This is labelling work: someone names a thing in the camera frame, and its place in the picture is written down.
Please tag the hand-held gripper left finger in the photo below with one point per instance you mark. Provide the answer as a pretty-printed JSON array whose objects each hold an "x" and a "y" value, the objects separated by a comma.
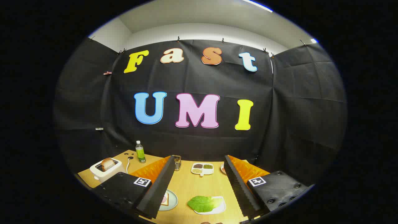
[{"x": 161, "y": 186}]

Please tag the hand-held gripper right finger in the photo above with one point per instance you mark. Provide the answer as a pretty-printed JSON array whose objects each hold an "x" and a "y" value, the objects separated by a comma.
[{"x": 239, "y": 186}]

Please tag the green lettuce leaf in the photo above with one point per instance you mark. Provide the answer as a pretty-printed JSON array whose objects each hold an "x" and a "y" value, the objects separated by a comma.
[{"x": 203, "y": 203}]

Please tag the toasted bread slice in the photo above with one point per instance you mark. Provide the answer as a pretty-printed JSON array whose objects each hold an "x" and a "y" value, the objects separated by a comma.
[{"x": 108, "y": 164}]

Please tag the bread slice with ham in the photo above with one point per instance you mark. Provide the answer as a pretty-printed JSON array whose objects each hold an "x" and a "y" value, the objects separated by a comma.
[{"x": 164, "y": 199}]

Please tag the pale green round plate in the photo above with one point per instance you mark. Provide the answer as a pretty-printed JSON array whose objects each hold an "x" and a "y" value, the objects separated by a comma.
[{"x": 172, "y": 200}]

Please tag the white round plate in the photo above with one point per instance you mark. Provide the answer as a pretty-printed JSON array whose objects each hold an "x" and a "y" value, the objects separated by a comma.
[{"x": 222, "y": 168}]

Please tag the white square plate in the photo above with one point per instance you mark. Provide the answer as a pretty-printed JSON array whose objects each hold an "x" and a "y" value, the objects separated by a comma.
[{"x": 219, "y": 210}]

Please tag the green label water bottle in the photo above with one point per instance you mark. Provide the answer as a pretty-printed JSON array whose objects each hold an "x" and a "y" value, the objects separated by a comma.
[{"x": 140, "y": 152}]

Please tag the white divided dish with beans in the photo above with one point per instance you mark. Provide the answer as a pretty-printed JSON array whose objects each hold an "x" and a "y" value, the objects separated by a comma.
[{"x": 202, "y": 169}]

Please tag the white toaster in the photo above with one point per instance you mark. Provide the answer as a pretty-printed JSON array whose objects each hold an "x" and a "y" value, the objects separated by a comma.
[{"x": 107, "y": 174}]

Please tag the black backdrop cloth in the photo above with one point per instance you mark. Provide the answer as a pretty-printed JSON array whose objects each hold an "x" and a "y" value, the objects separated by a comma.
[{"x": 279, "y": 109}]

